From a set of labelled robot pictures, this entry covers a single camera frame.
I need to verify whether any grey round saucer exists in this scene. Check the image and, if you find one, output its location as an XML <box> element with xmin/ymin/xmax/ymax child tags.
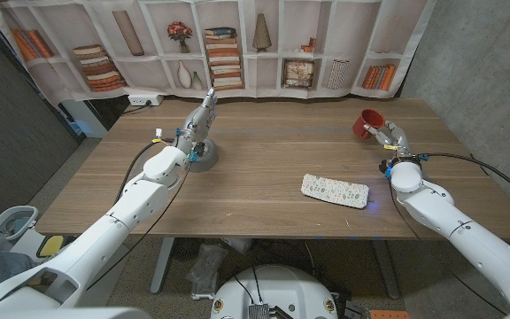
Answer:
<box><xmin>188</xmin><ymin>137</ymin><xmax>220</xmax><ymax>174</ymax></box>

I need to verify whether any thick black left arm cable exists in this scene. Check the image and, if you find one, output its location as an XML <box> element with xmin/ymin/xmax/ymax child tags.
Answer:
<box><xmin>113</xmin><ymin>139</ymin><xmax>176</xmax><ymax>205</ymax></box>

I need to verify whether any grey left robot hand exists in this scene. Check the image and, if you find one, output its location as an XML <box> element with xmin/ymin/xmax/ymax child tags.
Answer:
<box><xmin>174</xmin><ymin>87</ymin><xmax>219</xmax><ymax>156</ymax></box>

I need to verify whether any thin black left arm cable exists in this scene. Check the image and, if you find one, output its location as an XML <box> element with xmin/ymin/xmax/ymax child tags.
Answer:
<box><xmin>86</xmin><ymin>163</ymin><xmax>192</xmax><ymax>292</ymax></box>

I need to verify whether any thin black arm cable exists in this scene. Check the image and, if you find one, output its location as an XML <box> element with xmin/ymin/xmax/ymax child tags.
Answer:
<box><xmin>86</xmin><ymin>163</ymin><xmax>192</xmax><ymax>292</ymax></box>
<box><xmin>387</xmin><ymin>181</ymin><xmax>509</xmax><ymax>315</ymax></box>

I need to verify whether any white plastic bin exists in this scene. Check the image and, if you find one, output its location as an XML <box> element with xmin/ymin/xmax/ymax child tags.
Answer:
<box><xmin>0</xmin><ymin>205</ymin><xmax>39</xmax><ymax>243</ymax></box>

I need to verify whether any clear plastic bag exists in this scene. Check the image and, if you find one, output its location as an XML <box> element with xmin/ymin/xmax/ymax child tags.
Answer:
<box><xmin>187</xmin><ymin>242</ymin><xmax>229</xmax><ymax>300</ymax></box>

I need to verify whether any red speckled mug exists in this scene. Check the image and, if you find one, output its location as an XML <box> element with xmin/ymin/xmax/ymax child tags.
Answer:
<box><xmin>352</xmin><ymin>108</ymin><xmax>386</xmax><ymax>141</ymax></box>

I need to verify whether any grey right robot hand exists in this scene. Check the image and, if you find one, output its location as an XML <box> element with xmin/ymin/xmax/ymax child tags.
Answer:
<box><xmin>363</xmin><ymin>120</ymin><xmax>414</xmax><ymax>163</ymax></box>

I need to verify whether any folded white patterned cloth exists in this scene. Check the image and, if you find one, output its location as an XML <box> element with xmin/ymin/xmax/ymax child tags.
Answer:
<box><xmin>300</xmin><ymin>173</ymin><xmax>370</xmax><ymax>210</ymax></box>

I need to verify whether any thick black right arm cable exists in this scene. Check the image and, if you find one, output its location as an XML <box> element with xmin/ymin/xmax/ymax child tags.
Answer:
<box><xmin>417</xmin><ymin>152</ymin><xmax>510</xmax><ymax>207</ymax></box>

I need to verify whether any white robot torso base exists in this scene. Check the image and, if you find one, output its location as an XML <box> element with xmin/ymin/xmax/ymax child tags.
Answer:
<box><xmin>210</xmin><ymin>264</ymin><xmax>339</xmax><ymax>319</ymax></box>

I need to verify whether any yellow and black pad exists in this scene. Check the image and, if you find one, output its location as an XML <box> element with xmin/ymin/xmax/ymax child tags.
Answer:
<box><xmin>36</xmin><ymin>234</ymin><xmax>66</xmax><ymax>259</ymax></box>

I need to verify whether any grey metal table leg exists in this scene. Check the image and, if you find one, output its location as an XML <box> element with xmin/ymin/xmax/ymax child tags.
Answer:
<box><xmin>369</xmin><ymin>238</ymin><xmax>401</xmax><ymax>300</ymax></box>
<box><xmin>150</xmin><ymin>237</ymin><xmax>175</xmax><ymax>295</ymax></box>

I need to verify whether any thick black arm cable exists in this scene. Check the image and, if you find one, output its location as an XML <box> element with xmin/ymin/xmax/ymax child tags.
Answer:
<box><xmin>113</xmin><ymin>139</ymin><xmax>176</xmax><ymax>205</ymax></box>
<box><xmin>417</xmin><ymin>152</ymin><xmax>510</xmax><ymax>207</ymax></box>

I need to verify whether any orange box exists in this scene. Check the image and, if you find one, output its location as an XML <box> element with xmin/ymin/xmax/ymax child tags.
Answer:
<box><xmin>369</xmin><ymin>309</ymin><xmax>411</xmax><ymax>319</ymax></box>

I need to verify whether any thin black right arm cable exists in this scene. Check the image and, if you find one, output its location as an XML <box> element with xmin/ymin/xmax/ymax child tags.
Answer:
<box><xmin>387</xmin><ymin>181</ymin><xmax>509</xmax><ymax>315</ymax></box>

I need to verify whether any white power strip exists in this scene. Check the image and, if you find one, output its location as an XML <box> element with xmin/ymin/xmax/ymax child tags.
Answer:
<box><xmin>127</xmin><ymin>93</ymin><xmax>165</xmax><ymax>107</ymax></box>

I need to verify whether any printed bookshelf backdrop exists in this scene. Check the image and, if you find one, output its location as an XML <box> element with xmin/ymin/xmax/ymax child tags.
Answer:
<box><xmin>0</xmin><ymin>0</ymin><xmax>437</xmax><ymax>105</ymax></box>

